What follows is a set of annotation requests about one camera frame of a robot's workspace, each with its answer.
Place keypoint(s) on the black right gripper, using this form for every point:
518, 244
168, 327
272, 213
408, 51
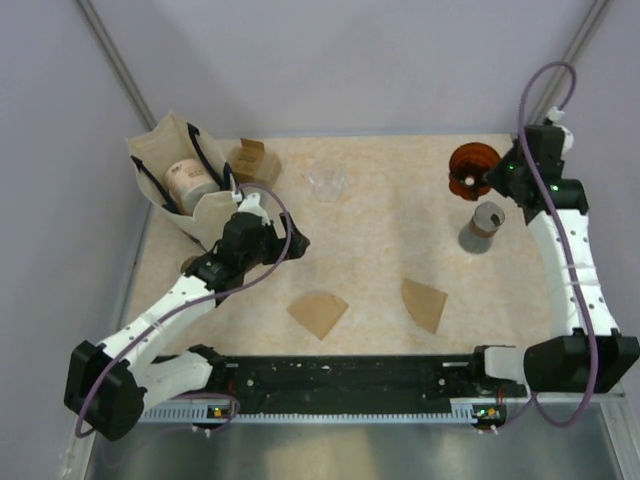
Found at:
493, 177

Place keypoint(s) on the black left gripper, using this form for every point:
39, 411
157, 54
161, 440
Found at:
280, 246

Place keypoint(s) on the amber glass coffee dripper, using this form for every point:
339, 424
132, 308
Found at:
468, 165

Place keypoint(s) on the brown paper filter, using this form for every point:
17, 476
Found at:
318, 312
425, 304

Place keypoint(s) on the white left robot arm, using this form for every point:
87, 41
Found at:
111, 384

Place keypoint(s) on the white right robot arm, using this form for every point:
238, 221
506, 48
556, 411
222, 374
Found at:
585, 342

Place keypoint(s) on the clear plastic cup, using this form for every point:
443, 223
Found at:
328, 185

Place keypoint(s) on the brown cardboard box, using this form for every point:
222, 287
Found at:
252, 162

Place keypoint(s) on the cream canvas tote bag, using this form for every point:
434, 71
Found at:
172, 140

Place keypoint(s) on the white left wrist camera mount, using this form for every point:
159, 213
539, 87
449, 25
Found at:
251, 204

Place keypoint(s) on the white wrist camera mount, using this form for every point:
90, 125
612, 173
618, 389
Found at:
554, 117
251, 204

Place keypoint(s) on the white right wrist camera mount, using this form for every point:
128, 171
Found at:
554, 117

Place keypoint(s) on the right aluminium frame post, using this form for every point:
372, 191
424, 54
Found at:
579, 43

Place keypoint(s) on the aluminium frame post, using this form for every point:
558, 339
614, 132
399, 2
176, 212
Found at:
579, 43
116, 63

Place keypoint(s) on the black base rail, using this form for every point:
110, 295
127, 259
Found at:
340, 385

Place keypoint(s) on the left aluminium frame post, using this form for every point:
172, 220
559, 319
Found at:
116, 63

